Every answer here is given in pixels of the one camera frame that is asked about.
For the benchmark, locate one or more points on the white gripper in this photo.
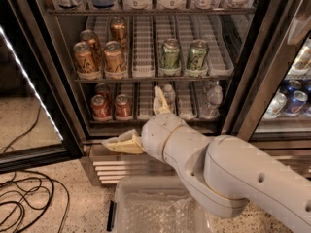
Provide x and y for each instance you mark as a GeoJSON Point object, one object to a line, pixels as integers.
{"type": "Point", "coordinates": [155, 134]}

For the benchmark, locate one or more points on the orange can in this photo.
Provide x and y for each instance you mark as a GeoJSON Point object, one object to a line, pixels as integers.
{"type": "Point", "coordinates": [118, 28]}
{"type": "Point", "coordinates": [91, 37]}
{"type": "Point", "coordinates": [114, 57]}
{"type": "Point", "coordinates": [84, 58]}

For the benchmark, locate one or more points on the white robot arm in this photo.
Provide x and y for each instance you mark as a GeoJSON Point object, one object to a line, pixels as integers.
{"type": "Point", "coordinates": [224, 173]}

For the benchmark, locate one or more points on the red can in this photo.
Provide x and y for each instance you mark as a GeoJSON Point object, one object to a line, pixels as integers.
{"type": "Point", "coordinates": [100, 106]}
{"type": "Point", "coordinates": [104, 90]}
{"type": "Point", "coordinates": [123, 106]}

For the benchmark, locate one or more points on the front left red can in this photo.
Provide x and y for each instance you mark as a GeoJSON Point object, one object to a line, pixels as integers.
{"type": "Point", "coordinates": [100, 106]}

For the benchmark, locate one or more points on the rear left red can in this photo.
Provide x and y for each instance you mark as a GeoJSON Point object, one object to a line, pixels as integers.
{"type": "Point", "coordinates": [104, 90]}

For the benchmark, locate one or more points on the left green can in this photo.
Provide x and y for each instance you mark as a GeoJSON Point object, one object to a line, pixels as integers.
{"type": "Point", "coordinates": [170, 54]}

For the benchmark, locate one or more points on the green can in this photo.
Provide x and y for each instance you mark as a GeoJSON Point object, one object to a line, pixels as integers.
{"type": "Point", "coordinates": [197, 54]}
{"type": "Point", "coordinates": [170, 54]}

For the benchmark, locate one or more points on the right green can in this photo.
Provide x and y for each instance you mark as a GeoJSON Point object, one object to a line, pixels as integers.
{"type": "Point", "coordinates": [197, 54]}

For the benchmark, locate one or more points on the open glass fridge door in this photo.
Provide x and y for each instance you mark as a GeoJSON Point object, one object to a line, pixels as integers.
{"type": "Point", "coordinates": [36, 127]}

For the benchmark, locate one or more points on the stainless steel fridge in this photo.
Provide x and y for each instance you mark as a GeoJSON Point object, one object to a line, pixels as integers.
{"type": "Point", "coordinates": [223, 29]}

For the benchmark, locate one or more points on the closed right fridge door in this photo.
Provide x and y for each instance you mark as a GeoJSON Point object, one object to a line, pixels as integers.
{"type": "Point", "coordinates": [275, 36]}

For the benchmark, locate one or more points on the silver can behind door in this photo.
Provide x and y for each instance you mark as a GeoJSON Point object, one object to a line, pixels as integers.
{"type": "Point", "coordinates": [275, 106]}

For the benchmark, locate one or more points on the blue can behind door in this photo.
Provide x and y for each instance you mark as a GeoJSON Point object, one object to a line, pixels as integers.
{"type": "Point", "coordinates": [294, 104]}

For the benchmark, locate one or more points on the middle water bottle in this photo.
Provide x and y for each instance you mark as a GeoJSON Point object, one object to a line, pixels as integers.
{"type": "Point", "coordinates": [169, 95]}

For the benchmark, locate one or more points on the water bottle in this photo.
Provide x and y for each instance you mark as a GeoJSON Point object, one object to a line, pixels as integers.
{"type": "Point", "coordinates": [214, 98]}
{"type": "Point", "coordinates": [209, 84]}
{"type": "Point", "coordinates": [169, 95]}

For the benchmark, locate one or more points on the right front water bottle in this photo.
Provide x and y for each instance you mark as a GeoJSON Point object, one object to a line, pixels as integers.
{"type": "Point", "coordinates": [214, 98]}

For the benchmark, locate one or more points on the right rear water bottle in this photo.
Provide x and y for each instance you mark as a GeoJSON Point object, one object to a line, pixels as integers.
{"type": "Point", "coordinates": [209, 84]}

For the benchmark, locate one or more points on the clear plastic bin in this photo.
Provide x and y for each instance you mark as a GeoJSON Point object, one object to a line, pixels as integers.
{"type": "Point", "coordinates": [155, 204]}

